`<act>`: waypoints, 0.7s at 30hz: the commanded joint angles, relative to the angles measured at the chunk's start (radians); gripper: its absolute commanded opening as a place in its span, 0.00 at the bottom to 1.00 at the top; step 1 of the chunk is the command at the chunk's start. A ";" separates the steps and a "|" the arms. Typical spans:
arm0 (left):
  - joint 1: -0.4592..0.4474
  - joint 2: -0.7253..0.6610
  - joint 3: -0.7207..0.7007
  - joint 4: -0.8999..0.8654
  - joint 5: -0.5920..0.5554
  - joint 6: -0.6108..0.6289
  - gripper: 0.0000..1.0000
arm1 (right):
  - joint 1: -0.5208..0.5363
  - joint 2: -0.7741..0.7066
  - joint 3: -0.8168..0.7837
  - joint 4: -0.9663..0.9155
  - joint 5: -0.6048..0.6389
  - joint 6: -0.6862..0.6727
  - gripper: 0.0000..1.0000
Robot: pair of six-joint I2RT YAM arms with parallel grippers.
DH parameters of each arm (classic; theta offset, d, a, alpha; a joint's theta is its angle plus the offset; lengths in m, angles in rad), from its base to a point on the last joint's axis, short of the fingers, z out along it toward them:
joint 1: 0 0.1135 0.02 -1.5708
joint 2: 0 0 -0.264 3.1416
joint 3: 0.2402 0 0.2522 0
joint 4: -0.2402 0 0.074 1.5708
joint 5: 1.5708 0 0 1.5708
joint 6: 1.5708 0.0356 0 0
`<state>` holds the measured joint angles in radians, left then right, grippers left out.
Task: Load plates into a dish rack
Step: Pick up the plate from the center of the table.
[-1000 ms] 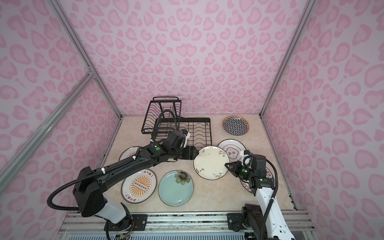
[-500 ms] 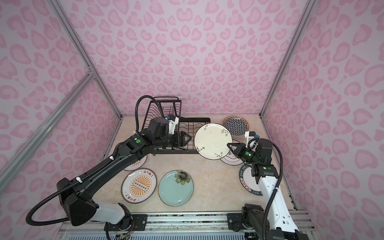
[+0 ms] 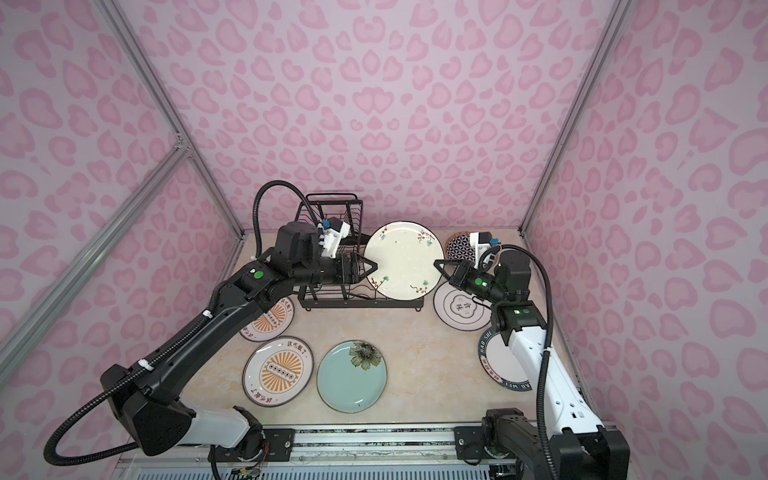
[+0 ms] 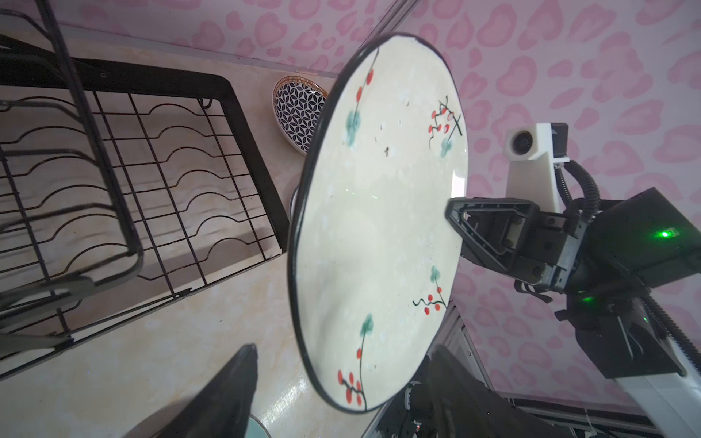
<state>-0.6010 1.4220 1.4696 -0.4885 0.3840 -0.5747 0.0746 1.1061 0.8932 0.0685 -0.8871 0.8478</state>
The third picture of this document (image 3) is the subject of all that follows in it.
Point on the small orange sunburst plate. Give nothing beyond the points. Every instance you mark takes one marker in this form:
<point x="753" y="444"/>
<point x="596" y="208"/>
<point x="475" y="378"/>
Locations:
<point x="271" y="324"/>

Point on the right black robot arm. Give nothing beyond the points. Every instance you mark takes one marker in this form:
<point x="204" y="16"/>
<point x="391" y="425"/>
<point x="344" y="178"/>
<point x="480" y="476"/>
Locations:
<point x="540" y="372"/>

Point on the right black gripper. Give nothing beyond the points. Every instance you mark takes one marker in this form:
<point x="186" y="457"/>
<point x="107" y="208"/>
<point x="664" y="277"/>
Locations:
<point x="462" y="279"/>

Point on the white plate blue clover outline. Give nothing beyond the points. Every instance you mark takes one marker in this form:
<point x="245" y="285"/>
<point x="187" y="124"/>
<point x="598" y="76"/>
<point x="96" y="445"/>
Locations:
<point x="459" y="310"/>

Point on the right aluminium corner post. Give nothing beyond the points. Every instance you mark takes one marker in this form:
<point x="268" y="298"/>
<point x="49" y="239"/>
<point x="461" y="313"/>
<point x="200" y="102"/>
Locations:
<point x="619" y="16"/>

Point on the left aluminium wall frame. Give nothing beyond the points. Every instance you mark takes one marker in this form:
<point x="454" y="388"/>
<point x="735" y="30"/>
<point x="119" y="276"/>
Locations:
<point x="40" y="319"/>

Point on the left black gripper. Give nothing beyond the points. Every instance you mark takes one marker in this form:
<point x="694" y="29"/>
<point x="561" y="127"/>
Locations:
<point x="349" y="267"/>

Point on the navy geometric pattern plate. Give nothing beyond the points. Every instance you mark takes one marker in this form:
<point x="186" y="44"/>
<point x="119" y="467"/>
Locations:
<point x="462" y="246"/>

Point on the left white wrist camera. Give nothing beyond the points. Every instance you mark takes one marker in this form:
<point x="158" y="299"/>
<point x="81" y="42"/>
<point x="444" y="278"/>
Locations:
<point x="332" y="232"/>

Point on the teal plate with flower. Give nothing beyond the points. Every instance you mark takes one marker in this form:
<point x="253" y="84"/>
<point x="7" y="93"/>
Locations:
<point x="352" y="376"/>

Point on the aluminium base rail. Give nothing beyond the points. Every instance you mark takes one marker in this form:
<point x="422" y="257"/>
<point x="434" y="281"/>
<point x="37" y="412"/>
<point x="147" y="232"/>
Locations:
<point x="340" y="451"/>

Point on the large orange sunburst plate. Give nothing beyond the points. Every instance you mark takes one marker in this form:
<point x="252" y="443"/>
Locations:
<point x="278" y="371"/>

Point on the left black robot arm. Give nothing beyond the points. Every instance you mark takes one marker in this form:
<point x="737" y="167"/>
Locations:
<point x="147" y="394"/>

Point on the cream plate red berries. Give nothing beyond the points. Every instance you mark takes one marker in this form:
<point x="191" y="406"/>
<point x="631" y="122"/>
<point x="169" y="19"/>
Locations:
<point x="405" y="253"/>

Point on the white plate dark lettered rim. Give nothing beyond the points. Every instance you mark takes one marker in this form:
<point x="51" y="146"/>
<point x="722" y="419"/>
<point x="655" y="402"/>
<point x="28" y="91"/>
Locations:
<point x="500" y="364"/>

